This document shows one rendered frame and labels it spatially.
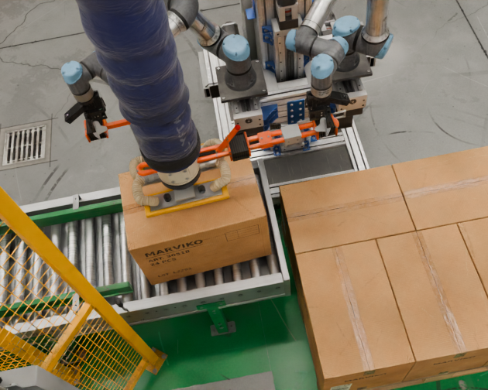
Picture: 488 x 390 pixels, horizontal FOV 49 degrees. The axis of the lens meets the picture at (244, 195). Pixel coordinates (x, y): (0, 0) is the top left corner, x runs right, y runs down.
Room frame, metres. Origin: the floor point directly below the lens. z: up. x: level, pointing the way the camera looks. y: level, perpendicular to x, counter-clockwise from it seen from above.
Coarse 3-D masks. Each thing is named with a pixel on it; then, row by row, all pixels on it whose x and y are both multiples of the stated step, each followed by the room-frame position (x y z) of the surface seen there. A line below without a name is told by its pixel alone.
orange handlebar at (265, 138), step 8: (120, 120) 1.51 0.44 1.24; (336, 120) 1.29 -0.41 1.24; (304, 128) 1.29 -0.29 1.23; (256, 136) 1.29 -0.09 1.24; (264, 136) 1.28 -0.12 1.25; (272, 136) 1.28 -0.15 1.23; (304, 136) 1.25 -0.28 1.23; (256, 144) 1.25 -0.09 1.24; (264, 144) 1.24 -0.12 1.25; (272, 144) 1.24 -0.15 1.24; (200, 152) 1.27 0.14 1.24; (224, 152) 1.24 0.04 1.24; (200, 160) 1.23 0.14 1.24; (136, 168) 1.25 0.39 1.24
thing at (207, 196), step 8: (200, 184) 1.19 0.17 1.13; (208, 184) 1.18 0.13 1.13; (160, 192) 1.19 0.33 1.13; (168, 192) 1.18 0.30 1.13; (200, 192) 1.15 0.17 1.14; (208, 192) 1.15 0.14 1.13; (216, 192) 1.14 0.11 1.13; (224, 192) 1.14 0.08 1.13; (160, 200) 1.15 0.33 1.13; (168, 200) 1.14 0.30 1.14; (184, 200) 1.13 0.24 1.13; (192, 200) 1.12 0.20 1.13; (200, 200) 1.12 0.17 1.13; (208, 200) 1.11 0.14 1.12; (216, 200) 1.11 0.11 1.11; (152, 208) 1.12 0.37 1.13; (160, 208) 1.12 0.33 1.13; (168, 208) 1.11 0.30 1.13; (176, 208) 1.11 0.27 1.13; (184, 208) 1.10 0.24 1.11; (152, 216) 1.10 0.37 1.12
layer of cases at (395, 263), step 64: (320, 192) 1.39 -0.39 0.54; (384, 192) 1.32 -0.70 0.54; (448, 192) 1.25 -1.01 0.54; (320, 256) 1.04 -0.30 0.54; (384, 256) 0.98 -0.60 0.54; (448, 256) 0.92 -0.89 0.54; (320, 320) 0.73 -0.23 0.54; (384, 320) 0.68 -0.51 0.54; (448, 320) 0.62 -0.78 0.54; (320, 384) 0.52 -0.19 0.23; (384, 384) 0.48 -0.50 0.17
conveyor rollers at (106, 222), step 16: (256, 176) 1.55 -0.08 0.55; (272, 240) 1.17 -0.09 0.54; (0, 256) 1.37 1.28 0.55; (16, 256) 1.36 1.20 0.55; (112, 256) 1.26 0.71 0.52; (128, 256) 1.24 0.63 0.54; (272, 256) 1.08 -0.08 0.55; (0, 272) 1.28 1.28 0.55; (16, 272) 1.26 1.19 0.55; (112, 272) 1.17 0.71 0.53; (128, 272) 1.15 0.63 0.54; (240, 272) 1.04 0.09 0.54; (256, 272) 1.02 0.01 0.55; (272, 272) 1.00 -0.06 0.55; (0, 288) 1.19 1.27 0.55; (16, 288) 1.18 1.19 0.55; (32, 288) 1.16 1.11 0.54; (144, 288) 1.05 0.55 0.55; (160, 288) 1.03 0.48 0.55; (0, 304) 1.11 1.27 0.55; (112, 304) 1.00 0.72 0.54; (16, 320) 1.01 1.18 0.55
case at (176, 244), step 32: (128, 192) 1.34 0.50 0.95; (256, 192) 1.22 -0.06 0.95; (128, 224) 1.18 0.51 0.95; (160, 224) 1.15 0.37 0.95; (192, 224) 1.12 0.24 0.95; (224, 224) 1.09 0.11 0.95; (256, 224) 1.09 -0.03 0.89; (160, 256) 1.06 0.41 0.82; (192, 256) 1.07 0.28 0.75; (224, 256) 1.08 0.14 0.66; (256, 256) 1.09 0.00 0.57
